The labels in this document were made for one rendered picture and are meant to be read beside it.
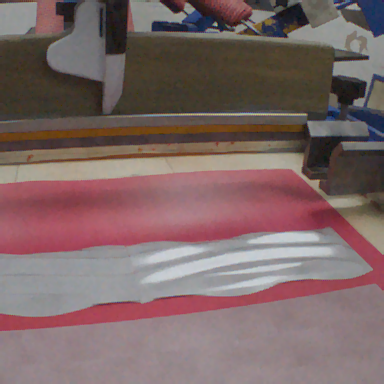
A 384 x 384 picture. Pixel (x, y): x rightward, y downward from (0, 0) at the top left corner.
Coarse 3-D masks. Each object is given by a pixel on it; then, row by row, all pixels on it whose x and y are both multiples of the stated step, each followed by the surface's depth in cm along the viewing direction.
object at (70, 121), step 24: (0, 120) 34; (24, 120) 35; (48, 120) 35; (72, 120) 36; (96, 120) 36; (120, 120) 37; (144, 120) 37; (168, 120) 38; (192, 120) 38; (216, 120) 39; (240, 120) 40; (264, 120) 40; (288, 120) 41
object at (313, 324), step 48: (144, 192) 44; (192, 192) 44; (240, 192) 45; (288, 192) 46; (144, 240) 36; (192, 240) 36; (288, 288) 31; (336, 288) 31; (192, 336) 26; (240, 336) 26; (288, 336) 27; (336, 336) 27
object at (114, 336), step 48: (0, 192) 42; (48, 192) 43; (96, 192) 43; (0, 240) 34; (48, 240) 35; (96, 240) 35; (0, 336) 25; (48, 336) 25; (96, 336) 26; (144, 336) 26
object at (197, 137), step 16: (0, 144) 37; (16, 144) 38; (32, 144) 38; (48, 144) 38; (64, 144) 39; (80, 144) 39; (96, 144) 40; (112, 144) 40; (128, 144) 40; (144, 144) 41
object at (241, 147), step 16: (160, 144) 52; (176, 144) 52; (192, 144) 53; (208, 144) 54; (224, 144) 54; (240, 144) 55; (256, 144) 55; (272, 144) 56; (288, 144) 56; (304, 144) 57; (0, 160) 48; (16, 160) 48; (32, 160) 49; (48, 160) 49; (64, 160) 50; (80, 160) 50
